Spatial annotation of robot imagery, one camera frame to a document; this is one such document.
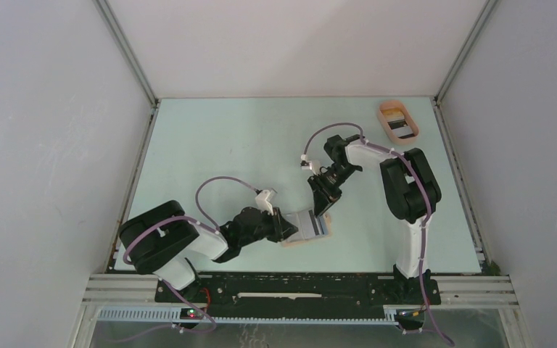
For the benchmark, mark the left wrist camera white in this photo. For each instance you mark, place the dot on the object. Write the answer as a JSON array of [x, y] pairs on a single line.
[[263, 200]]

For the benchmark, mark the black card in tray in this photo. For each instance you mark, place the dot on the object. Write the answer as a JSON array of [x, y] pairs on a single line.
[[401, 129]]

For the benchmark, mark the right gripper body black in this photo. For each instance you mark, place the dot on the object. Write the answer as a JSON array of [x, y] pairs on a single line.
[[331, 181]]

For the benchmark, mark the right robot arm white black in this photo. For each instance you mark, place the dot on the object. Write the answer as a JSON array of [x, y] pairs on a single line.
[[410, 188]]

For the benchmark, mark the aluminium frame rail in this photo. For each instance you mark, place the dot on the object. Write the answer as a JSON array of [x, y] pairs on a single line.
[[122, 43]]

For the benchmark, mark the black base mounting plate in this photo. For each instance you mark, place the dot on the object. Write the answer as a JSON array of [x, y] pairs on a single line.
[[307, 295]]

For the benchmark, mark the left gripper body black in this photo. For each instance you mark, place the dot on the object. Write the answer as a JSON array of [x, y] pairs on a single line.
[[274, 233]]

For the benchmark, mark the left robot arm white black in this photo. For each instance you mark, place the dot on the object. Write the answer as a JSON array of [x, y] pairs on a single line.
[[156, 240]]

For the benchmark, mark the white cable duct strip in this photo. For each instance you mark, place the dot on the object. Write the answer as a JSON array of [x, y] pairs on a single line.
[[181, 315]]

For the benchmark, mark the pink oval card tray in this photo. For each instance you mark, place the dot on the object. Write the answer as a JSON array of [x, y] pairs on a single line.
[[393, 103]]

